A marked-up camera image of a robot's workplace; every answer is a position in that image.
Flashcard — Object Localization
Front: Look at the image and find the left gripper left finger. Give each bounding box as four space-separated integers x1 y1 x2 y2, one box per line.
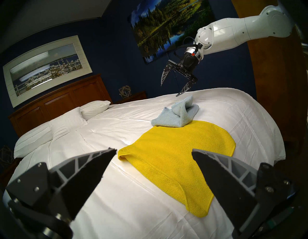
5 148 117 239

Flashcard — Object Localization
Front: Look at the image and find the forest lake canvas print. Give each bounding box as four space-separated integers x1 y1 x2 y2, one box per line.
128 0 217 64

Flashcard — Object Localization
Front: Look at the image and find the white framed flower picture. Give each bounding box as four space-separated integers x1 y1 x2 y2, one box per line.
3 35 93 108

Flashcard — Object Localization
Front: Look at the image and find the brown wooden nightstand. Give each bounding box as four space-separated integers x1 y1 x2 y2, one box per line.
115 91 148 104
0 157 23 188

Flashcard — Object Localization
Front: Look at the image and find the geometric wire ornament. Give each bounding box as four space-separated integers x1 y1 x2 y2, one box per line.
118 86 132 99
0 145 14 165

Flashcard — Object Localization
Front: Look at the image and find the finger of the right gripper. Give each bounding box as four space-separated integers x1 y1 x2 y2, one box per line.
160 63 174 86
176 79 197 97

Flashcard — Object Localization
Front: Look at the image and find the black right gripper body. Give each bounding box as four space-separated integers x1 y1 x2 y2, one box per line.
168 53 200 82

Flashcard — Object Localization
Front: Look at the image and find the white bed with duvet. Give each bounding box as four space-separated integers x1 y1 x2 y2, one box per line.
2 87 286 239

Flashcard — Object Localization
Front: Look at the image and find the yellow hand towel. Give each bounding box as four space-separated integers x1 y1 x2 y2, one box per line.
117 120 237 218

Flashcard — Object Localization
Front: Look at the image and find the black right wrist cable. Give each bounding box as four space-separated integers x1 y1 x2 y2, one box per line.
174 36 200 63

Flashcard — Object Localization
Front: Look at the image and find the brown wooden headboard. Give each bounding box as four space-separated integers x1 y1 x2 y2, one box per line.
8 73 113 138

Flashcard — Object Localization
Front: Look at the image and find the light blue hand towel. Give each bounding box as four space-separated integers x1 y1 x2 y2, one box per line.
151 95 199 128

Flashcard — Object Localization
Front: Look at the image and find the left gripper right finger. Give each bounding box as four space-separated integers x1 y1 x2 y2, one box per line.
192 149 297 239

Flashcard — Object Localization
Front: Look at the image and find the small pleated white cushion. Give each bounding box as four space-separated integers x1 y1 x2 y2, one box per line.
49 107 88 141

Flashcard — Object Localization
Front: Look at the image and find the white bed pillow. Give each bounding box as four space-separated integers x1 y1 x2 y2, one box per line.
80 100 111 121
14 123 53 159

